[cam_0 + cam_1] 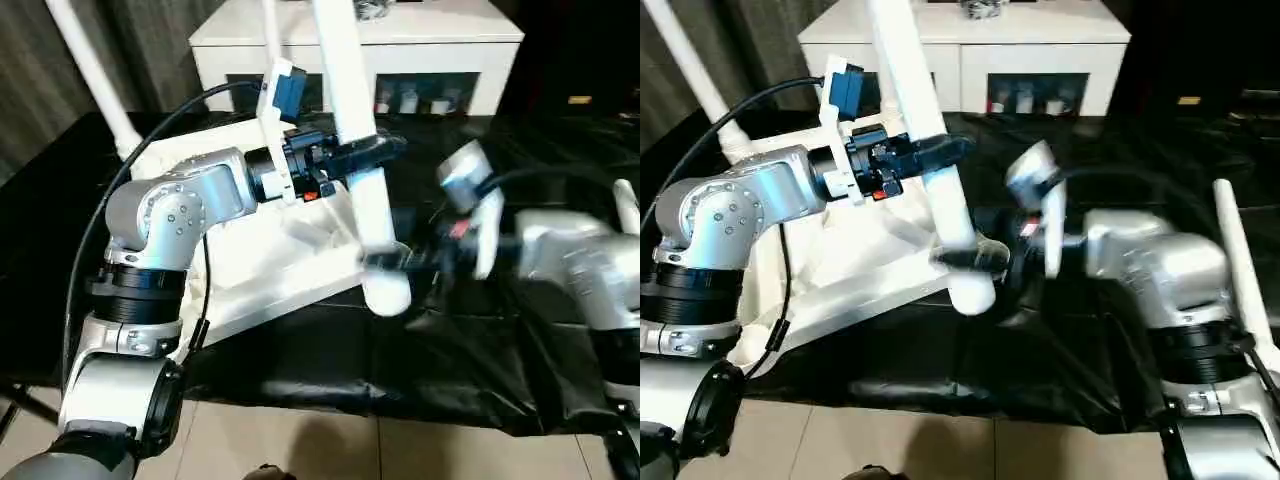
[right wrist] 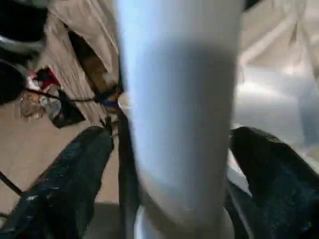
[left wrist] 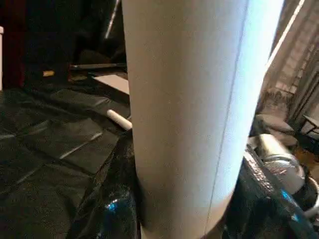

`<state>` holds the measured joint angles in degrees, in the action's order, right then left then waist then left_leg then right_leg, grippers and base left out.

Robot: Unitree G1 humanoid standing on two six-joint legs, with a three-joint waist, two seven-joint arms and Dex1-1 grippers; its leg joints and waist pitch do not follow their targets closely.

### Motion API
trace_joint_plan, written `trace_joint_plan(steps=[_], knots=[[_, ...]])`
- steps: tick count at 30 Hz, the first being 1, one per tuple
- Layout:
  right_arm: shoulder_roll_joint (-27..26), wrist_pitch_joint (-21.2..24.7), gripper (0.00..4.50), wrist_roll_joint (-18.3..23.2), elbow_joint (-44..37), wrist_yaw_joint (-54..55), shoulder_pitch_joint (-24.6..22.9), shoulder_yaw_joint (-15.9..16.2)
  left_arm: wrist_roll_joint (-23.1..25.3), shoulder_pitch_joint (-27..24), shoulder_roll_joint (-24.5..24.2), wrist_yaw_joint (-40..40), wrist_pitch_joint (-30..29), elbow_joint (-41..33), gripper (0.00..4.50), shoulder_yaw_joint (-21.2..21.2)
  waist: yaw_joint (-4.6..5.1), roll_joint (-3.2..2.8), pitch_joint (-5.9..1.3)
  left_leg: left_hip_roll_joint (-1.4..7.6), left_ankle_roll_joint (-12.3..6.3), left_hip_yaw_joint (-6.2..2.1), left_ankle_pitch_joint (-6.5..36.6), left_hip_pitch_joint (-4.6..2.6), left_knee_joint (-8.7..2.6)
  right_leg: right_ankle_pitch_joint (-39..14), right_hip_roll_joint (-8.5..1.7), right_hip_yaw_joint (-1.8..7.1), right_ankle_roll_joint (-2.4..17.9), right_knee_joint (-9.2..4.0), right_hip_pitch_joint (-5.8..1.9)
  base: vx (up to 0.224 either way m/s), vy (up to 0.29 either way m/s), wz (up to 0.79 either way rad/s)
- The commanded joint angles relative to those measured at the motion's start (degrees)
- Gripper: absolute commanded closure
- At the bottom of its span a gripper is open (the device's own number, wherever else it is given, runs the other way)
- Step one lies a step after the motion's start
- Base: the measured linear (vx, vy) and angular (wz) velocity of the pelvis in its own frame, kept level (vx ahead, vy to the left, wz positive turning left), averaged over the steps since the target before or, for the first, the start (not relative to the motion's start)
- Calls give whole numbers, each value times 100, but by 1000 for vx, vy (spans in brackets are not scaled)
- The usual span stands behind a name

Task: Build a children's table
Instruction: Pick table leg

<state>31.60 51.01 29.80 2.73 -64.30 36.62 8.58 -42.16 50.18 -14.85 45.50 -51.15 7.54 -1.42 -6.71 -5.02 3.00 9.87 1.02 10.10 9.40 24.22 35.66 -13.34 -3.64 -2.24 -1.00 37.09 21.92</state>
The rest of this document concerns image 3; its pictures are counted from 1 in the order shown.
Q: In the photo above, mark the grey cushioned stool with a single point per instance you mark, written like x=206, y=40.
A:
x=276, y=127

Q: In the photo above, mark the white plastic table leg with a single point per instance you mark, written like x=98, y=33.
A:
x=187, y=99
x=117, y=118

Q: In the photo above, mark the sheer grey window curtain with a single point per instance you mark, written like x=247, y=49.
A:
x=294, y=49

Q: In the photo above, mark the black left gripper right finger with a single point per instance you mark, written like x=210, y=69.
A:
x=261, y=211

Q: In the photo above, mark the small yellow label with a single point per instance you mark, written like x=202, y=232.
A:
x=48, y=73

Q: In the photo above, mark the flat white board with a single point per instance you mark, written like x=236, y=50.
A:
x=112, y=82

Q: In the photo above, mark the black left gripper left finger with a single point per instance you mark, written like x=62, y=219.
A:
x=109, y=199

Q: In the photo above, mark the black mat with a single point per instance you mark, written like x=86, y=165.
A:
x=49, y=149

